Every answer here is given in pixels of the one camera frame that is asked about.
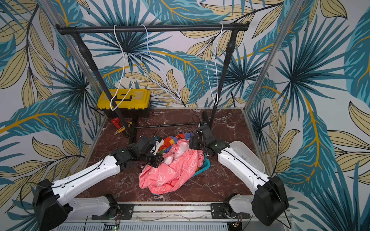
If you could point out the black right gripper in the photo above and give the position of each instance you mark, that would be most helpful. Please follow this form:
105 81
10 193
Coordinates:
198 141

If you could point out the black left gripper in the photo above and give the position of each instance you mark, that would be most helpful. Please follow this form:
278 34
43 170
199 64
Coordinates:
158 160

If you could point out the rainbow striped jacket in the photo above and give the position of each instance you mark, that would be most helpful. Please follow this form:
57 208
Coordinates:
171 140

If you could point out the pink hooded jacket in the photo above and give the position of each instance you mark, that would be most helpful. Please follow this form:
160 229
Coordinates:
179 151

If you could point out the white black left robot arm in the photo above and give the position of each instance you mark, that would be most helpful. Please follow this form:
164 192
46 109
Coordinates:
55 202

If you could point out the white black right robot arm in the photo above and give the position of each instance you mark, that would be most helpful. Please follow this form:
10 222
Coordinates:
268 200

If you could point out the teal plastic basket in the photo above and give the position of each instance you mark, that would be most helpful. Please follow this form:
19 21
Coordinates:
202 167

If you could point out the white plastic tray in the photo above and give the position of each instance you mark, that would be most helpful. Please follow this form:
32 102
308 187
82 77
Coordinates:
248 155

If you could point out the yellow black toolbox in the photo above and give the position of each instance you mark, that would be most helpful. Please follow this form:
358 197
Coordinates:
134 102

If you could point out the black clothes rack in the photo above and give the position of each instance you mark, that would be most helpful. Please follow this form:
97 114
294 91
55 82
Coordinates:
75 33

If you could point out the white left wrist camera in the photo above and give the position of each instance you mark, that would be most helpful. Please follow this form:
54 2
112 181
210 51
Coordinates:
158 145

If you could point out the yellow handled tool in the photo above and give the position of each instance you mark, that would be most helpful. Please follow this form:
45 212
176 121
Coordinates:
122 129

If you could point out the red handled tool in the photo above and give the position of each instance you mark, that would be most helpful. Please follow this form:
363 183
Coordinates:
116 123

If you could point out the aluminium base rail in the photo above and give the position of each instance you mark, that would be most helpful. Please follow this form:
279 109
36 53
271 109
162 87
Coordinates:
178 216

